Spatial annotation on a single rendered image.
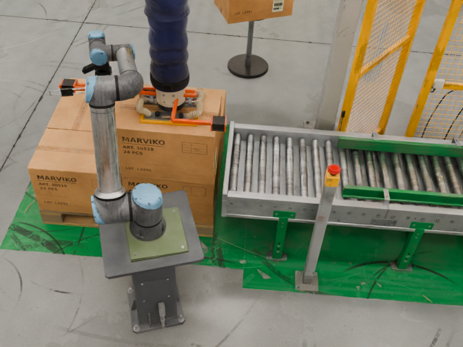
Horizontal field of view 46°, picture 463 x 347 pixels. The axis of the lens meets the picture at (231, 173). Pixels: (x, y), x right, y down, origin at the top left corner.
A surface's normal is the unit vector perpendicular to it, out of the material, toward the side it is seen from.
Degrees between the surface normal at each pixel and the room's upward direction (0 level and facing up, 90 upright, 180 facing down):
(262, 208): 90
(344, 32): 90
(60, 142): 0
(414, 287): 0
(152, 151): 90
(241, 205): 90
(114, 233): 0
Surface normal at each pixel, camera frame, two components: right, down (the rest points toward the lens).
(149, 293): 0.26, 0.69
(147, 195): 0.18, -0.69
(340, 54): -0.07, 0.70
